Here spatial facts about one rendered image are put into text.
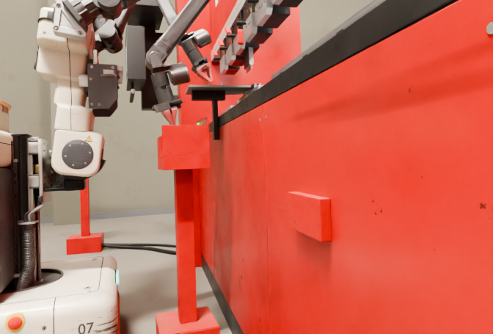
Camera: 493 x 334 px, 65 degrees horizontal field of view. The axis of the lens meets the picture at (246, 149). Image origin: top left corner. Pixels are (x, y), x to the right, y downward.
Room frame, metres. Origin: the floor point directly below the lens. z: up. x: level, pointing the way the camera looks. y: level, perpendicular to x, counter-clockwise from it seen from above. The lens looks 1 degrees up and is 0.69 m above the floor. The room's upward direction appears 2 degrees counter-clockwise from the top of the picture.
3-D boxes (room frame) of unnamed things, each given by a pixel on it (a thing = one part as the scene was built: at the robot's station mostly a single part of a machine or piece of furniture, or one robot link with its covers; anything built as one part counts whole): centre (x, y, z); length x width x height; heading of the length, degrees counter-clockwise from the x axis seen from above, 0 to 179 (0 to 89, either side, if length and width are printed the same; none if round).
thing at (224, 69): (2.15, 0.08, 1.26); 0.15 x 0.09 x 0.17; 13
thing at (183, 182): (1.41, 0.23, 0.39); 0.06 x 0.06 x 0.54; 18
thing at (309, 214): (0.70, -0.11, 0.59); 0.15 x 0.02 x 0.07; 13
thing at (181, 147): (1.41, 0.23, 0.75); 0.20 x 0.16 x 0.18; 18
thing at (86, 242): (3.11, 1.31, 0.42); 0.25 x 0.20 x 0.83; 103
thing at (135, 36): (2.77, 0.78, 1.42); 0.45 x 0.12 x 0.36; 18
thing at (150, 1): (2.85, 0.71, 1.52); 0.51 x 0.25 x 0.85; 18
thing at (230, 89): (1.70, 0.12, 1.00); 0.26 x 0.18 x 0.01; 103
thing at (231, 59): (1.95, 0.03, 1.26); 0.15 x 0.09 x 0.17; 13
